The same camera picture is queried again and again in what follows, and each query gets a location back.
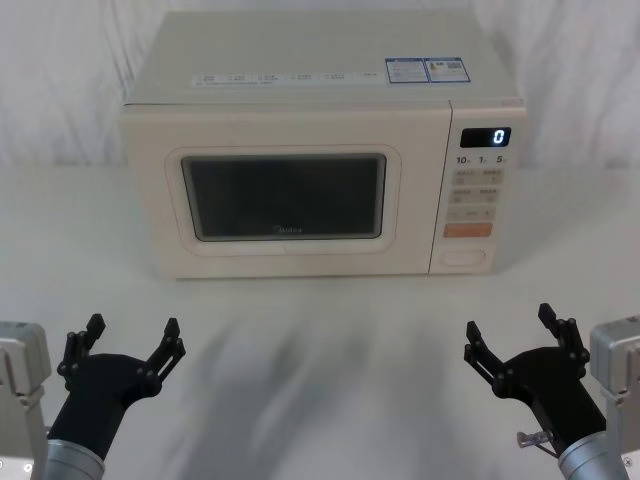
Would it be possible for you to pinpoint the cream microwave oven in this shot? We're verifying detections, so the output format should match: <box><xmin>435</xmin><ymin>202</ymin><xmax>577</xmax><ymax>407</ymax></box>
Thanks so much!
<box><xmin>118</xmin><ymin>10</ymin><xmax>530</xmax><ymax>283</ymax></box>

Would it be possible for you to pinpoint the oven control panel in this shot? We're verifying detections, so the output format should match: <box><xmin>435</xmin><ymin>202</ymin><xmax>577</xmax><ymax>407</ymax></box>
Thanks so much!
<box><xmin>428</xmin><ymin>98</ymin><xmax>530</xmax><ymax>277</ymax></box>

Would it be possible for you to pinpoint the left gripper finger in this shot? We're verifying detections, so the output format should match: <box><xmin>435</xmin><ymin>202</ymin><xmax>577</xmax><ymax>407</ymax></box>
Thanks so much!
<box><xmin>56</xmin><ymin>312</ymin><xmax>107</xmax><ymax>389</ymax></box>
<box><xmin>137</xmin><ymin>316</ymin><xmax>187</xmax><ymax>399</ymax></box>

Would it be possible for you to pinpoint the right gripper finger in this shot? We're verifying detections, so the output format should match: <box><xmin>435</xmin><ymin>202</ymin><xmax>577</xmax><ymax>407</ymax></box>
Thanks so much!
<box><xmin>463</xmin><ymin>320</ymin><xmax>512</xmax><ymax>400</ymax></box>
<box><xmin>537</xmin><ymin>301</ymin><xmax>592</xmax><ymax>377</ymax></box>

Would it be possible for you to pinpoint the white table cloth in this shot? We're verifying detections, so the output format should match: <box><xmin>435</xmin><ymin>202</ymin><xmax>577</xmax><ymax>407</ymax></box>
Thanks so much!
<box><xmin>0</xmin><ymin>162</ymin><xmax>640</xmax><ymax>480</ymax></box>

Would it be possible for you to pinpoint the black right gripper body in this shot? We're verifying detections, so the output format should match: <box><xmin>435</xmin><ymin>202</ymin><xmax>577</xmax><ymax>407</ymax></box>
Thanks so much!
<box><xmin>491</xmin><ymin>346</ymin><xmax>609</xmax><ymax>447</ymax></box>

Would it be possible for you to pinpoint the thin cable with silver plug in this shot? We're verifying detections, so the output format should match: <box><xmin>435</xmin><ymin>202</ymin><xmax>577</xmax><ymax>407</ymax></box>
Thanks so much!
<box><xmin>514</xmin><ymin>428</ymin><xmax>562</xmax><ymax>462</ymax></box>

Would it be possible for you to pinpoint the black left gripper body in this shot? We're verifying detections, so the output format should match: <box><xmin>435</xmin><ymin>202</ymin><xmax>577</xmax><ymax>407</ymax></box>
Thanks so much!
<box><xmin>46</xmin><ymin>351</ymin><xmax>162</xmax><ymax>462</ymax></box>

